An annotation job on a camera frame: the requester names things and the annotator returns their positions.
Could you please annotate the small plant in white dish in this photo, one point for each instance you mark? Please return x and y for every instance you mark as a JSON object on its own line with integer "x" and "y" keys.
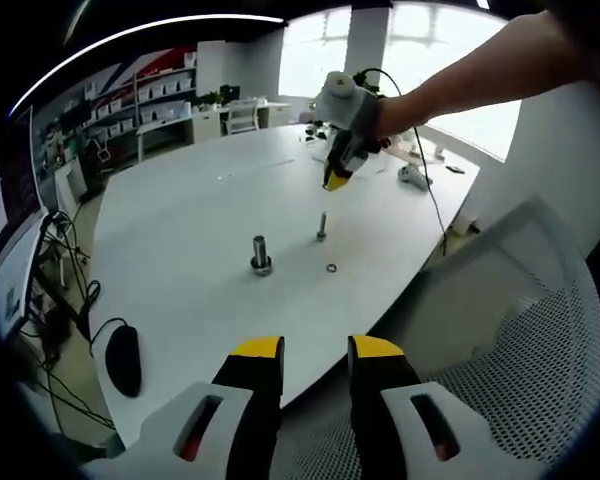
{"x": 316, "y": 134}

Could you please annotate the shelf of white storage bins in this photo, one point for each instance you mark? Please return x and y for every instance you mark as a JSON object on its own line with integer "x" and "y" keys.
{"x": 145, "y": 95}

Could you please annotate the tilted computer monitor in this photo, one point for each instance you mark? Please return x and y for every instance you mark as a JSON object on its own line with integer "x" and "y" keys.
{"x": 15, "y": 270}

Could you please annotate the thick threaded stud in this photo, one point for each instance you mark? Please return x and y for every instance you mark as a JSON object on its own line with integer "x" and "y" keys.
{"x": 260, "y": 250}

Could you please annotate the person's right hand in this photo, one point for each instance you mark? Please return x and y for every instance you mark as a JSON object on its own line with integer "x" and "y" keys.
{"x": 402, "y": 115}

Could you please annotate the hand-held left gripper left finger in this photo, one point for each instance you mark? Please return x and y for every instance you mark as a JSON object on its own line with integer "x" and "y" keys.
{"x": 230, "y": 420}

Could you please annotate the white work desk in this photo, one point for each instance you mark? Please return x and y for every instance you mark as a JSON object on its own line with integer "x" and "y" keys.
{"x": 162, "y": 130}

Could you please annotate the grey handheld controller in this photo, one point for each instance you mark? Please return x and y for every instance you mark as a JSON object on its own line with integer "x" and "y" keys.
{"x": 412, "y": 176}

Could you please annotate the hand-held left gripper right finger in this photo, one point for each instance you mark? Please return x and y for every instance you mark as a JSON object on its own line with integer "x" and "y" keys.
{"x": 385, "y": 420}

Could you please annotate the black flat phone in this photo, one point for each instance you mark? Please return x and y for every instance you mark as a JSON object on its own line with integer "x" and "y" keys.
{"x": 454, "y": 169}

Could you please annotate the black computer mouse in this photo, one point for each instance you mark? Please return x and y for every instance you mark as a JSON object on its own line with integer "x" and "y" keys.
{"x": 124, "y": 362}

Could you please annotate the white low cabinet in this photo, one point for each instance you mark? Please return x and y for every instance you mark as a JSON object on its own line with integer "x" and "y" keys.
{"x": 275, "y": 117}

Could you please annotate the small leafy desk plant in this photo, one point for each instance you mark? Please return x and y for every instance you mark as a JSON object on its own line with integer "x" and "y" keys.
{"x": 215, "y": 97}

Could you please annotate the white mesh office chair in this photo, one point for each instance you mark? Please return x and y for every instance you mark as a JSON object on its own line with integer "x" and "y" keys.
{"x": 520, "y": 350}

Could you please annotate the white slatted chair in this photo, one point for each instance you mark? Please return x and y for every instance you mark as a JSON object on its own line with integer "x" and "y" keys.
{"x": 242, "y": 117}

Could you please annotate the curved ceiling light strip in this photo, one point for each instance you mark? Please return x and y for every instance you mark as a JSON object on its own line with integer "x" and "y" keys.
{"x": 130, "y": 35}

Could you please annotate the thin threaded stud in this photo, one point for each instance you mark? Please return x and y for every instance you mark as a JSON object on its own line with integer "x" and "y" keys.
{"x": 322, "y": 222}

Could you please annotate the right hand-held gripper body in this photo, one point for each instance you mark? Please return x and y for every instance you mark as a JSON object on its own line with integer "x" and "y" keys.
{"x": 350, "y": 112}

